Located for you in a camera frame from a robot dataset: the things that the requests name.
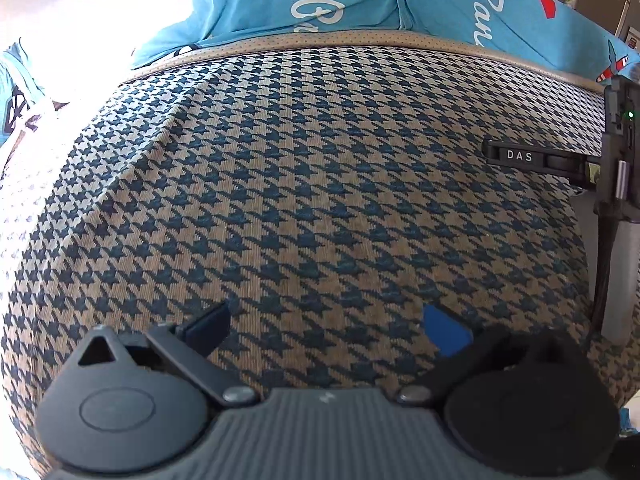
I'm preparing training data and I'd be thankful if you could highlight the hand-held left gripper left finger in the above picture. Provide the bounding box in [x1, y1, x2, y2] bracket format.
[75, 302, 261, 408]

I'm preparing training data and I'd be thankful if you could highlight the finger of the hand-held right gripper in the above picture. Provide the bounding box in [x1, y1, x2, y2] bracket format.
[482, 140, 601, 186]

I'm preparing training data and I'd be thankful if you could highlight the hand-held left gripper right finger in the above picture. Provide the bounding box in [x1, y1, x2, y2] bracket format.
[397, 304, 586, 408]

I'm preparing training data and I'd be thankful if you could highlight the houndstooth sofa seat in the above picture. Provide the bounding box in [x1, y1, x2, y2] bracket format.
[0, 30, 640, 480]

